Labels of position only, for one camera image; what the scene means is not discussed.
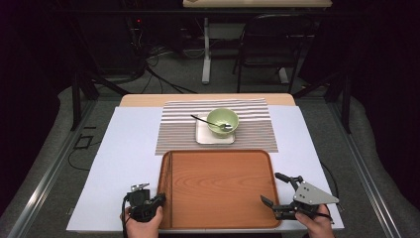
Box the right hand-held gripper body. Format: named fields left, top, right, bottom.
left=275, top=181, right=340, bottom=221

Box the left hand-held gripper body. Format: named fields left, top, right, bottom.
left=127, top=182, right=157, bottom=223

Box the brown wooden tray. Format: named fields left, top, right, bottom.
left=157, top=149, right=282, bottom=230

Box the white square plate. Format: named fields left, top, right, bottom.
left=195, top=113, right=237, bottom=146

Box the light green bowl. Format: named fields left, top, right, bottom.
left=206, top=107, right=240, bottom=139

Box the metal spoon with dark handle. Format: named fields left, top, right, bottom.
left=190, top=114, right=233, bottom=131

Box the person's left hand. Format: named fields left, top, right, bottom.
left=120, top=205, right=164, bottom=238

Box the person's right hand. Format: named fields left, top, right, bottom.
left=294, top=203, right=335, bottom=238

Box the striped placemat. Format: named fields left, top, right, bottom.
left=155, top=97, right=279, bottom=156

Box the white table cover sheet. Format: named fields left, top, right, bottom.
left=65, top=105, right=345, bottom=232

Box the black metal stand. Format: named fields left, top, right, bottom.
left=291, top=68, right=352, bottom=135
left=69, top=69, right=131, bottom=132

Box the black folding chair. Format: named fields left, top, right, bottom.
left=232, top=13, right=319, bottom=94

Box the white-legged desk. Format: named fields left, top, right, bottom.
left=182, top=0, right=333, bottom=85

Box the dark equipment with red light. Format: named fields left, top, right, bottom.
left=125, top=14, right=149, bottom=72

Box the left hand-held gripper cable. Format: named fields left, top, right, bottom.
left=121, top=193, right=132, bottom=238

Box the hand-held gripper cable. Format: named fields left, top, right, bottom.
left=318, top=160, right=341, bottom=223
left=121, top=193, right=132, bottom=238

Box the right hand-held gripper cable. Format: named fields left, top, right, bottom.
left=318, top=160, right=341, bottom=223

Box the aluminium floor rail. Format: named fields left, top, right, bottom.
left=326, top=98, right=403, bottom=238
left=6, top=98, right=97, bottom=238

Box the thin black floor cable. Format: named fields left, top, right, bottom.
left=67, top=140, right=103, bottom=173

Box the black floor socket frame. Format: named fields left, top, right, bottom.
left=72, top=134, right=94, bottom=151

